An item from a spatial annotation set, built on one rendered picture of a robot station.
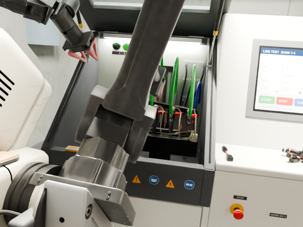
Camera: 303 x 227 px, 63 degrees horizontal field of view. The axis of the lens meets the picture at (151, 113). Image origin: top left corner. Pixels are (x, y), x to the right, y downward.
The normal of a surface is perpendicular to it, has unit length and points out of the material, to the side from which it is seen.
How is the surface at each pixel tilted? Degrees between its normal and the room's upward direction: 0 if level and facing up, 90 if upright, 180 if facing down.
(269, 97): 76
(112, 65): 90
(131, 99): 102
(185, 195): 90
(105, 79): 90
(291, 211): 90
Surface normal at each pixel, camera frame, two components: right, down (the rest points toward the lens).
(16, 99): 0.97, 0.12
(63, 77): -0.26, 0.22
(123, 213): -0.24, 0.76
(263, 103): -0.13, 0.00
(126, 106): -0.09, 0.44
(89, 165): 0.08, -0.60
